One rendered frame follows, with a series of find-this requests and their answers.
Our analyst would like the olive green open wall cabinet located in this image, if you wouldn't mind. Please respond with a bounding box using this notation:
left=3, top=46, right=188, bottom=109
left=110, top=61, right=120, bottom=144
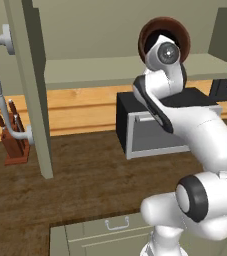
left=31, top=0, right=227, bottom=91

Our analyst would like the grey toaster oven door handle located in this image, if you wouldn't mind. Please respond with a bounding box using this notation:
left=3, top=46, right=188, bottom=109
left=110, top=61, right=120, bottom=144
left=134, top=112, right=159, bottom=124

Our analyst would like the black toaster oven grey door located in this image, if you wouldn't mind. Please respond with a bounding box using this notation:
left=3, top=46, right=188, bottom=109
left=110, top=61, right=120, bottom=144
left=115, top=87, right=223, bottom=160

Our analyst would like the olive green drawer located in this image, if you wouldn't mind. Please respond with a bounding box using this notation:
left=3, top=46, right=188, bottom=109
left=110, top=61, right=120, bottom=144
left=64, top=213, right=155, bottom=244
left=66, top=233, right=153, bottom=256

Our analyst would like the olive green lower drawer front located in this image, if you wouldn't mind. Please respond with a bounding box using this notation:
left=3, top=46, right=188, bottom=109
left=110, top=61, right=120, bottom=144
left=66, top=233, right=153, bottom=256

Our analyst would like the grey drawer handle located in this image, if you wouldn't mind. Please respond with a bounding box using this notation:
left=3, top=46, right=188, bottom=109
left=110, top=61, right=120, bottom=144
left=104, top=216, right=131, bottom=232

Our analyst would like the olive green cabinet door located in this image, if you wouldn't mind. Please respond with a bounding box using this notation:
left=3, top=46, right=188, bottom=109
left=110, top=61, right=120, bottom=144
left=3, top=0, right=54, bottom=180

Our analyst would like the brown wooden knife block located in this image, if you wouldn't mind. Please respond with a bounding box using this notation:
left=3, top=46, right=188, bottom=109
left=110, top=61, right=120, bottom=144
left=3, top=113, right=31, bottom=167

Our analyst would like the brown bowl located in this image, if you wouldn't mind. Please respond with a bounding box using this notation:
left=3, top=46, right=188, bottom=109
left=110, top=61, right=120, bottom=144
left=137, top=16, right=192, bottom=66

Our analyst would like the black appliance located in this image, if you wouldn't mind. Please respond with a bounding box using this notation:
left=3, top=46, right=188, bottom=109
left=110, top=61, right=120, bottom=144
left=208, top=78, right=227, bottom=102

